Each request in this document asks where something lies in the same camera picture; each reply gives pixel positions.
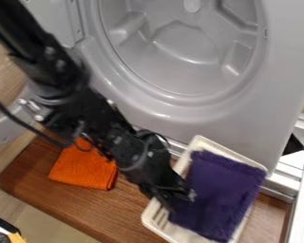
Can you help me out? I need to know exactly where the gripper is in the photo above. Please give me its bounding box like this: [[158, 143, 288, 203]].
[[112, 128, 200, 213]]

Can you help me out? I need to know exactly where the white tray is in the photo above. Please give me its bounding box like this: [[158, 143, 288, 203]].
[[139, 134, 271, 243]]

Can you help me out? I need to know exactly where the purple cloth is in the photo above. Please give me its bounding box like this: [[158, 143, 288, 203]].
[[167, 149, 269, 243]]

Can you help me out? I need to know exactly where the orange cloth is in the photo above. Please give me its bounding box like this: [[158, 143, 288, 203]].
[[47, 137, 120, 192]]

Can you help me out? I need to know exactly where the grey washing machine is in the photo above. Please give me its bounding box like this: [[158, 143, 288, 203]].
[[0, 0, 304, 175]]

